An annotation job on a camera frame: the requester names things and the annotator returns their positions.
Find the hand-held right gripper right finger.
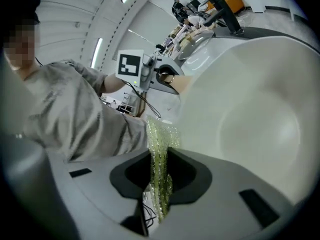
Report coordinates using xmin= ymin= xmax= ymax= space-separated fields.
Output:
xmin=166 ymin=146 xmax=302 ymax=240

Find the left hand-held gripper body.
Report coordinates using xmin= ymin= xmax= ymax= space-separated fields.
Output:
xmin=116 ymin=49 xmax=160 ymax=93

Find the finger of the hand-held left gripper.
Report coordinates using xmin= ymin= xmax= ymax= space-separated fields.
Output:
xmin=149 ymin=78 xmax=181 ymax=96
xmin=154 ymin=57 xmax=186 ymax=76

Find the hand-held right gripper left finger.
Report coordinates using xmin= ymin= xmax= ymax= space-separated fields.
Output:
xmin=47 ymin=148 xmax=154 ymax=237

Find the green glittery scrubber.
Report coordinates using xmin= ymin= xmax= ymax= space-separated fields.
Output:
xmin=142 ymin=115 xmax=181 ymax=223

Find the person's left forearm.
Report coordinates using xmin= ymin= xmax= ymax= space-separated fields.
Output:
xmin=101 ymin=73 xmax=126 ymax=95

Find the white metal rack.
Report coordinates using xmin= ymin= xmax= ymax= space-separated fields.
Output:
xmin=117 ymin=91 xmax=141 ymax=117

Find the person's grey shirt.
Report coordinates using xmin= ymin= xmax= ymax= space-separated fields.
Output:
xmin=21 ymin=60 xmax=149 ymax=163

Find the person's head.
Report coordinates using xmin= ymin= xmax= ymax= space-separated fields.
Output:
xmin=3 ymin=16 xmax=42 ymax=81

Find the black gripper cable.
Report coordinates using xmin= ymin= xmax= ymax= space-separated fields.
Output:
xmin=141 ymin=195 xmax=158 ymax=236
xmin=124 ymin=81 xmax=161 ymax=119

